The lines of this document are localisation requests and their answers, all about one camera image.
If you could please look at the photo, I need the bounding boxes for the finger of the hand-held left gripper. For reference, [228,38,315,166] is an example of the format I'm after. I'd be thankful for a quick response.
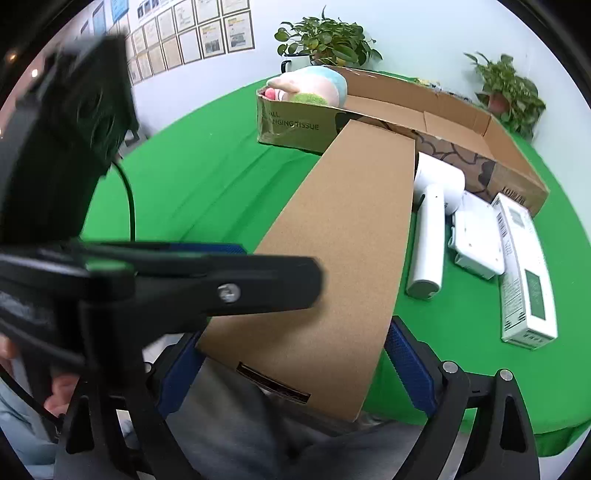
[81,256,324,344]
[81,240,250,265]

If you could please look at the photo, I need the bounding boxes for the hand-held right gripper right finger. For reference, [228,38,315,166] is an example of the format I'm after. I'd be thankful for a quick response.
[384,315,541,480]

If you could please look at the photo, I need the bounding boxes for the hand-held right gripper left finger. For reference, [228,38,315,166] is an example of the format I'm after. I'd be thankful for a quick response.
[54,330,208,480]

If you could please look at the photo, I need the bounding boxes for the large printed cardboard box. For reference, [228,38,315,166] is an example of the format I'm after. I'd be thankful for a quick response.
[196,65,550,423]

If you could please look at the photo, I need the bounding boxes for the white hair dryer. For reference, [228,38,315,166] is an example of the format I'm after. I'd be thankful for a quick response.
[405,152,466,300]

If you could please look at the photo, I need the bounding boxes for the white plastic device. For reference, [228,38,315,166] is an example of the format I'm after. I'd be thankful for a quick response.
[447,191,505,280]

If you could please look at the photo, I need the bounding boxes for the long white carton green label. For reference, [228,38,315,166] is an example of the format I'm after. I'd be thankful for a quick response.
[490,193,558,350]

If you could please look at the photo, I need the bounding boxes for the person's left forearm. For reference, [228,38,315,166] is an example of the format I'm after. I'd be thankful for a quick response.
[0,376,58,468]

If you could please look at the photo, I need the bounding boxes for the person's left hand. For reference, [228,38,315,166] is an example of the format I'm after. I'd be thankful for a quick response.
[0,335,83,416]

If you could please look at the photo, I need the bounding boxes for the green tablecloth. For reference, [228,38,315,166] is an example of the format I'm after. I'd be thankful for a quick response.
[81,69,591,446]

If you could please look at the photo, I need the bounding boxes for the pastel plush toy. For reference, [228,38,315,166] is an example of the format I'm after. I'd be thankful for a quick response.
[261,65,349,107]

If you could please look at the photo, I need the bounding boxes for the green plant in white mug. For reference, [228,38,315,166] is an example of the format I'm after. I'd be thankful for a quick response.
[274,7,383,75]

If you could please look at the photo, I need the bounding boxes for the green plant in terracotta pot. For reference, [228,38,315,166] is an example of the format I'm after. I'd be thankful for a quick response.
[464,52,547,141]

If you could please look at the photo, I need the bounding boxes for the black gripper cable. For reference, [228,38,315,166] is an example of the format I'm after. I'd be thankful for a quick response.
[111,161,138,241]

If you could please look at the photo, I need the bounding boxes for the framed wall certificates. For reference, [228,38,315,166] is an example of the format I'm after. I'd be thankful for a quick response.
[60,0,256,86]

